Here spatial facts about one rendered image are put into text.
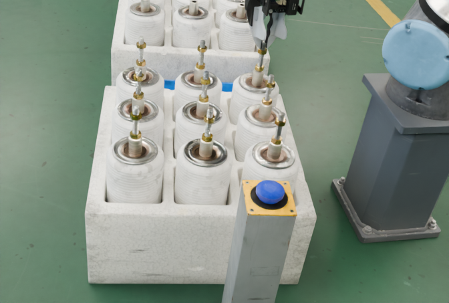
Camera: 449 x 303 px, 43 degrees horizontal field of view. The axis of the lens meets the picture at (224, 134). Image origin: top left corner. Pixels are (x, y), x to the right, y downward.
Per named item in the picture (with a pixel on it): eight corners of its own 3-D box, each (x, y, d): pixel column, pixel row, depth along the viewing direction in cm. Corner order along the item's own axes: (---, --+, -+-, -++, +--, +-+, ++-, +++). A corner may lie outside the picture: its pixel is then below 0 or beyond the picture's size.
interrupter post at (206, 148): (200, 148, 98) (201, 133, 96) (213, 152, 98) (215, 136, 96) (196, 157, 96) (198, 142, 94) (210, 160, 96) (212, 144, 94)
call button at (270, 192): (280, 189, 82) (282, 178, 81) (284, 209, 79) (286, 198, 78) (252, 188, 82) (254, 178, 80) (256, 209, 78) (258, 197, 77)
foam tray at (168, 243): (268, 155, 139) (280, 93, 128) (298, 285, 108) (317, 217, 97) (106, 150, 134) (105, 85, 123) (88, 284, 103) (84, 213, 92)
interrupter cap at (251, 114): (240, 124, 105) (240, 120, 105) (248, 102, 111) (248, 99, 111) (280, 132, 104) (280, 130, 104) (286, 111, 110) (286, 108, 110)
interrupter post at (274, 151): (263, 155, 98) (266, 140, 96) (273, 150, 100) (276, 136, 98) (272, 162, 97) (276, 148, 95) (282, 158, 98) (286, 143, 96)
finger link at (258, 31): (254, 60, 107) (263, 15, 102) (244, 45, 112) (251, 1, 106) (269, 59, 108) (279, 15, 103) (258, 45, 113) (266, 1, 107)
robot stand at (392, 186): (401, 179, 137) (443, 72, 119) (439, 237, 122) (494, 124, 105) (330, 184, 133) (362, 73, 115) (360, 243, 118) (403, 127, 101)
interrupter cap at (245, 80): (274, 77, 120) (274, 74, 120) (275, 96, 114) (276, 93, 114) (238, 73, 120) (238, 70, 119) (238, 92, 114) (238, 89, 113)
